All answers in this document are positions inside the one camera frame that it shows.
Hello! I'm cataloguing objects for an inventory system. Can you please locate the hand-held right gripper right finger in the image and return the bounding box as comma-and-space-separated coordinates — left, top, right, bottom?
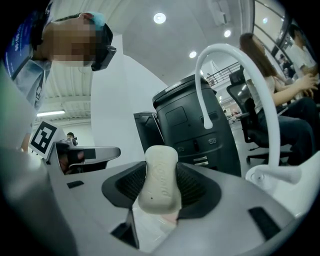
149, 161, 298, 256

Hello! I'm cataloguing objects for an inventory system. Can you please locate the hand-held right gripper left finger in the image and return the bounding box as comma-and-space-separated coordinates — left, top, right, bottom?
47, 160, 148, 256

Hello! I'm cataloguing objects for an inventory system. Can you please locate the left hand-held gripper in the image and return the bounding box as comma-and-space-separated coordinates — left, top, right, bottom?
28, 119, 122, 176

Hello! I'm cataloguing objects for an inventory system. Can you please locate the white bar of soap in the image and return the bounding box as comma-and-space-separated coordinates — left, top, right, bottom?
137, 145, 183, 215

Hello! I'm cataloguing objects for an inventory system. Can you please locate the person's left forearm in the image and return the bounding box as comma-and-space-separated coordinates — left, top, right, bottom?
20, 131, 33, 153

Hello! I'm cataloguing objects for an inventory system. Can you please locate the black flat panel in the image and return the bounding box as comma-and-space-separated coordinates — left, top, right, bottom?
133, 111, 166, 154

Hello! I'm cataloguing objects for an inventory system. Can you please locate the long ceiling tube light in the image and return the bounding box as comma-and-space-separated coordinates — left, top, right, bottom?
35, 109, 66, 118

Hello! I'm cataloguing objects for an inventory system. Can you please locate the black cylindrical machine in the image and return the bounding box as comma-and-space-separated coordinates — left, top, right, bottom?
152, 73, 242, 178

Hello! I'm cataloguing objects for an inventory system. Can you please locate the black office chair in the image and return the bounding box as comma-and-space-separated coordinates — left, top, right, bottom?
226, 67, 293, 166

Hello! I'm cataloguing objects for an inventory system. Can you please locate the person's grey shirt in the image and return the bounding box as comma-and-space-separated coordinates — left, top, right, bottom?
13, 57, 54, 137

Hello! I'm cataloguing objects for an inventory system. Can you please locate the white curved faucet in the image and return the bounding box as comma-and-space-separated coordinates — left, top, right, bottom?
194, 43, 303, 186

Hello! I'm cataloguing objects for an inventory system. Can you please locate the person's head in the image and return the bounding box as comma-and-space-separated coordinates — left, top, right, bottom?
29, 12, 111, 68

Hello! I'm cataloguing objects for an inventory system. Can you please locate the black metal railing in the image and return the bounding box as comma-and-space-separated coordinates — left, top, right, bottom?
206, 61, 244, 86

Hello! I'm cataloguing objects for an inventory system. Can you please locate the black head-worn camera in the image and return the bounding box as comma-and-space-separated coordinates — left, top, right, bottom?
90, 22, 118, 72

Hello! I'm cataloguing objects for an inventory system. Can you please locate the teal head strap pad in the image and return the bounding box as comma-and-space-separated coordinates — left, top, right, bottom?
88, 10, 106, 29

